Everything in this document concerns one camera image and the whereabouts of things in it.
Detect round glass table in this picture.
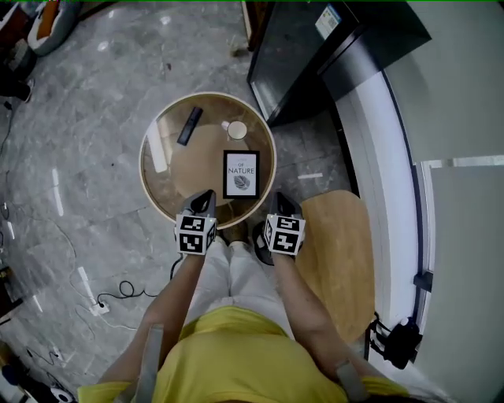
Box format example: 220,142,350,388
139,91,277,231

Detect grey and orange cushion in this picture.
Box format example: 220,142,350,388
27,0,82,57

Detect person's white trousers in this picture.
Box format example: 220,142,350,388
183,238,296,342

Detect black cable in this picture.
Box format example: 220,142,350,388
96,279,159,309

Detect black cabinet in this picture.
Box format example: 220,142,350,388
246,0,433,128

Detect round wooden stool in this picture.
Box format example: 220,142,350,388
294,190,376,344

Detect black bag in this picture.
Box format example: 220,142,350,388
364,312,424,371

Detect black picture frame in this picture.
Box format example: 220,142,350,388
222,150,261,200

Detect white low cabinet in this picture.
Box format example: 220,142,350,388
333,70,428,328

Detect black remote control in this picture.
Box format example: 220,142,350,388
176,106,204,147

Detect label sticker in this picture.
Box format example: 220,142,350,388
314,3,341,41

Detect grey shoulder strap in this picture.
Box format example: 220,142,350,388
135,323,165,403
334,359,372,403

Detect person's left forearm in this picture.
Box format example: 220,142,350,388
97,251,209,385

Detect person's yellow shirt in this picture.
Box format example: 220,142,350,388
76,305,413,403

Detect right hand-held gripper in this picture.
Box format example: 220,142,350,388
262,191,306,257

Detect white cup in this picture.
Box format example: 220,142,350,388
226,120,248,142

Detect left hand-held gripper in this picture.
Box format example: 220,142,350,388
174,189,218,257

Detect person's right forearm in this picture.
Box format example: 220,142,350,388
272,251,381,385

